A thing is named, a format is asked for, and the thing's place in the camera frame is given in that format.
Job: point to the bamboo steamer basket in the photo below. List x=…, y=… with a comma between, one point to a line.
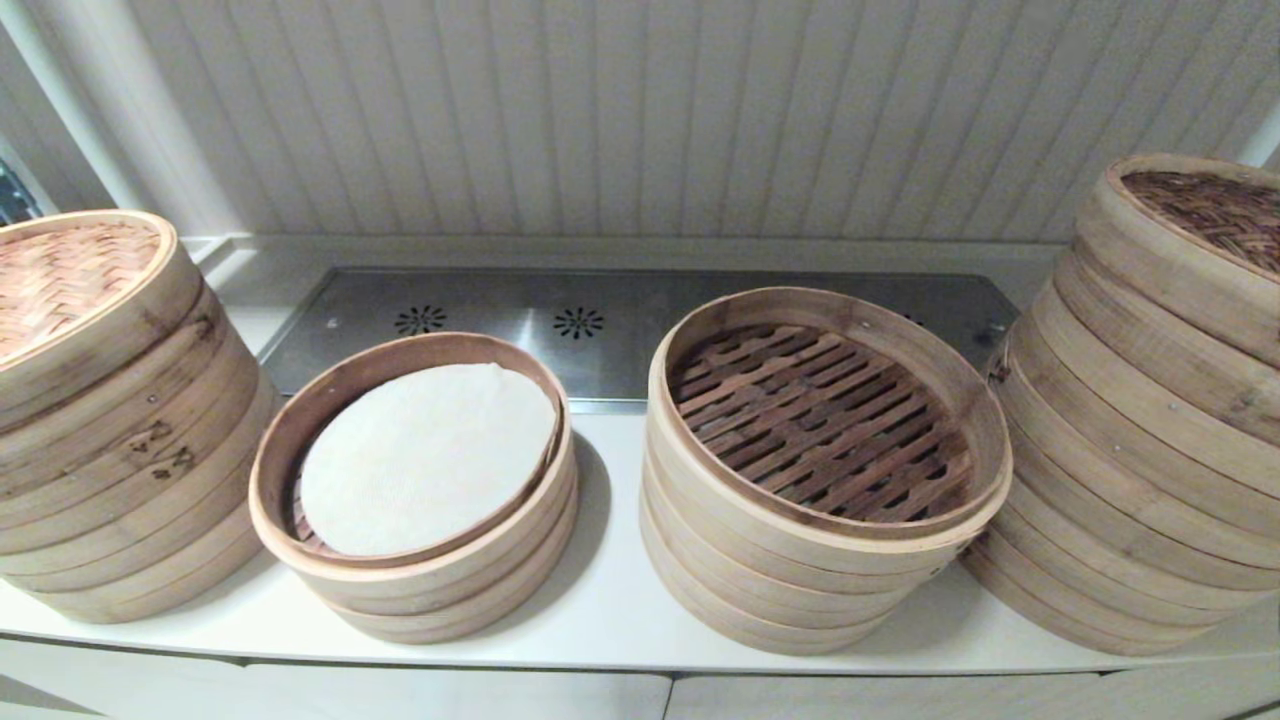
x=1120, y=600
x=110, y=585
x=780, y=632
x=450, y=590
x=450, y=630
x=820, y=560
x=1150, y=470
x=100, y=505

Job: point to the stainless steel steam panel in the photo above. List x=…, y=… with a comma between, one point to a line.
x=500, y=295

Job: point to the white round liner cloth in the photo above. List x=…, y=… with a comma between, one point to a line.
x=420, y=460

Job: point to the white cabinet door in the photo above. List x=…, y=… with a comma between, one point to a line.
x=450, y=700
x=880, y=700
x=100, y=690

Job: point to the grey metal frame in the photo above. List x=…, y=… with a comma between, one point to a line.
x=12, y=200

